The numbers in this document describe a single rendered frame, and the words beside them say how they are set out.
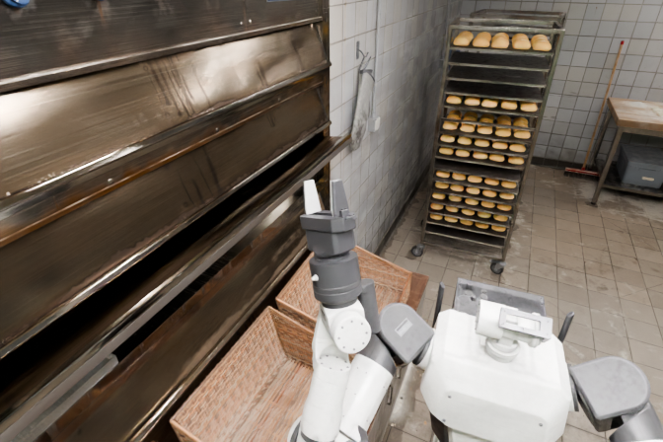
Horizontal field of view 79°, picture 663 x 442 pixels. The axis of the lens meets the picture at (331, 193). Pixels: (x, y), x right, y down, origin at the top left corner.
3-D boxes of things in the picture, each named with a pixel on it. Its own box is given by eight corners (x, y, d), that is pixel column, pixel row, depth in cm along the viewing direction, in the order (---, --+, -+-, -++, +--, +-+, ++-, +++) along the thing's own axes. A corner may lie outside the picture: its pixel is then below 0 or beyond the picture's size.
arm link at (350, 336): (307, 276, 76) (316, 333, 77) (320, 295, 65) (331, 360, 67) (363, 263, 78) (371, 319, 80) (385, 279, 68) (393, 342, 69)
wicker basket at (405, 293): (276, 343, 184) (271, 298, 170) (327, 269, 229) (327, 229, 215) (378, 382, 167) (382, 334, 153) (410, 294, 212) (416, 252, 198)
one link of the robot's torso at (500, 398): (416, 352, 118) (431, 256, 101) (543, 388, 108) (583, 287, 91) (395, 452, 94) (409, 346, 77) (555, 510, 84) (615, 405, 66)
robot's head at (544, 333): (495, 308, 82) (501, 299, 75) (542, 319, 79) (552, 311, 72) (491, 339, 79) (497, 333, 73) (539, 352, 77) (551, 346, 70)
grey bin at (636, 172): (619, 183, 398) (627, 161, 386) (613, 164, 437) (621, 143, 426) (663, 190, 384) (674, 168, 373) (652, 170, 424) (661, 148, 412)
